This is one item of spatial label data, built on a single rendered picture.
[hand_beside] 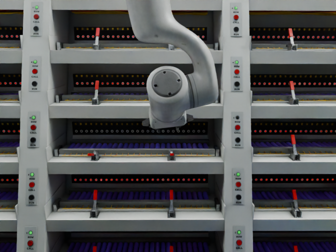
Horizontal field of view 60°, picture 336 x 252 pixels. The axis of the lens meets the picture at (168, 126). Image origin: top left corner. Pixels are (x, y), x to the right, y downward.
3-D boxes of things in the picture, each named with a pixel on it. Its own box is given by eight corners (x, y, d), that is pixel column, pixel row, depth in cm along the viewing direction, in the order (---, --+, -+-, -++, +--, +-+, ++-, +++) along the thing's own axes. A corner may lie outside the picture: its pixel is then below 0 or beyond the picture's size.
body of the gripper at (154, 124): (185, 92, 74) (183, 106, 85) (145, 96, 73) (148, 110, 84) (189, 120, 72) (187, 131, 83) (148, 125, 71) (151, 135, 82)
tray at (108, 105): (222, 118, 102) (224, 78, 98) (49, 118, 101) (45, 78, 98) (213, 107, 122) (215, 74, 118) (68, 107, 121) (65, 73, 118)
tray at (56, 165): (223, 174, 101) (224, 148, 98) (48, 174, 100) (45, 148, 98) (214, 154, 120) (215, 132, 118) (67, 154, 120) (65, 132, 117)
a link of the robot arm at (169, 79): (183, 85, 72) (147, 93, 71) (186, 59, 59) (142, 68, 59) (192, 116, 70) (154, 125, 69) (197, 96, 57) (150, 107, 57)
